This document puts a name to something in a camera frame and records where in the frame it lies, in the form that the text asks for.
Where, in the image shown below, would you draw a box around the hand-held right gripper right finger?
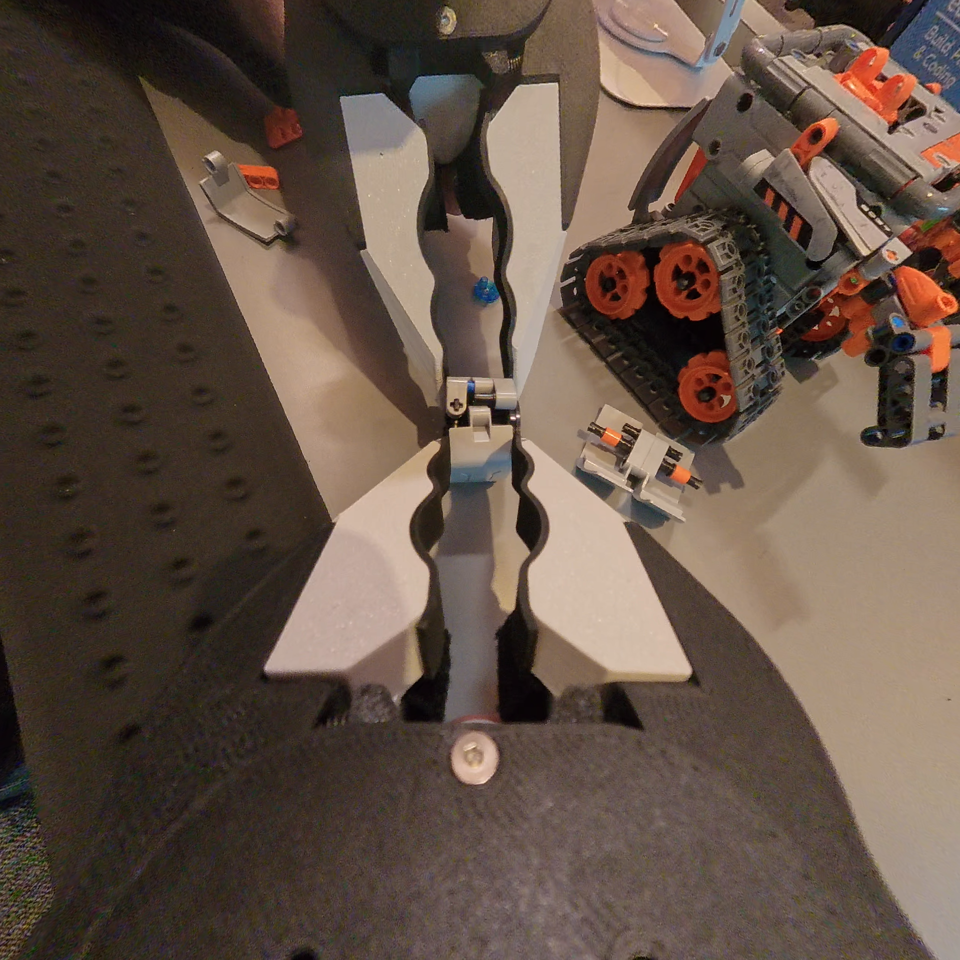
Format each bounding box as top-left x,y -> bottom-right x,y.
516,437 -> 693,695

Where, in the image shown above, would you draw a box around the dark dimpled mat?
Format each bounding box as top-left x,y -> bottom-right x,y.
0,0 -> 333,864

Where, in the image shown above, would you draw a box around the long grey panel blue pins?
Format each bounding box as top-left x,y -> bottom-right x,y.
448,407 -> 520,486

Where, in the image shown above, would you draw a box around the small grey panel orange pin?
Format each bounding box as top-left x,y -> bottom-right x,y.
199,150 -> 300,246

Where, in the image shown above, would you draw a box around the grey toy connector piece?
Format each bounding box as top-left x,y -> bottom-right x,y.
444,376 -> 520,415

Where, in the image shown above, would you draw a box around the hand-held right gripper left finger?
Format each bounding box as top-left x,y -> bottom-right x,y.
264,438 -> 449,702

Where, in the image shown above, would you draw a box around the dark blue robot kit box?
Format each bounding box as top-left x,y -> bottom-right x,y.
891,0 -> 960,114

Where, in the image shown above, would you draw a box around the grey orange tracked toy robot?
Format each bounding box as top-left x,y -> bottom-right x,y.
558,24 -> 960,450

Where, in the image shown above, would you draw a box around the person's left forearm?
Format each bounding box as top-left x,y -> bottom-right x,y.
138,0 -> 294,110

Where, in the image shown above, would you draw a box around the grey block assembly orange pins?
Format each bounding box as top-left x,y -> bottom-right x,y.
575,404 -> 705,525

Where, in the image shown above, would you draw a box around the orange toy piece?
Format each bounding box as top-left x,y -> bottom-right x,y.
264,106 -> 306,150

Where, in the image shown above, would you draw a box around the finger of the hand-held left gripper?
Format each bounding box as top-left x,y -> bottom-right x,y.
482,79 -> 569,393
339,92 -> 445,408

